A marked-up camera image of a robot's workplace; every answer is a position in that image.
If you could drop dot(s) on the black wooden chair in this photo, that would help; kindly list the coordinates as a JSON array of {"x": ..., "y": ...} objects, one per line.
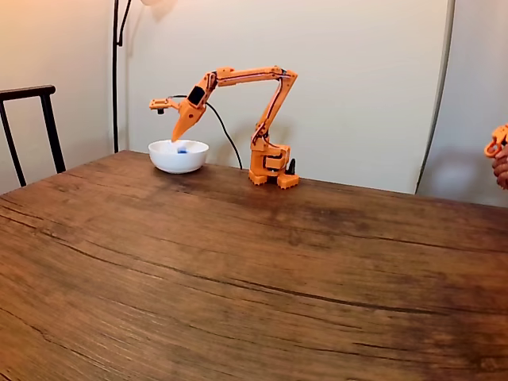
[{"x": 47, "y": 119}]

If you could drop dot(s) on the black floor lamp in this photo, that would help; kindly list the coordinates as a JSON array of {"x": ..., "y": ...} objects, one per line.
[{"x": 115, "y": 79}]

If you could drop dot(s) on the orange-mounted wrist camera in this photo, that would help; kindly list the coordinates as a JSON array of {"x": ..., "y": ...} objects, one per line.
[{"x": 162, "y": 104}]

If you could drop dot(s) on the white ceramic bowl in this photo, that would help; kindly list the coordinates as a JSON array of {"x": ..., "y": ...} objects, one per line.
[{"x": 178, "y": 160}]

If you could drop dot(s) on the blue cube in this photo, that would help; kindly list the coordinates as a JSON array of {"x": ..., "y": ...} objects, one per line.
[{"x": 182, "y": 151}]

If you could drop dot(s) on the person's hand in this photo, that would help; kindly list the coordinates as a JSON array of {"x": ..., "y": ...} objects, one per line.
[{"x": 502, "y": 166}]

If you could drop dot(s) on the black table clamp knob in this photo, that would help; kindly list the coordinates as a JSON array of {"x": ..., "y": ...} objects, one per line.
[{"x": 293, "y": 166}]

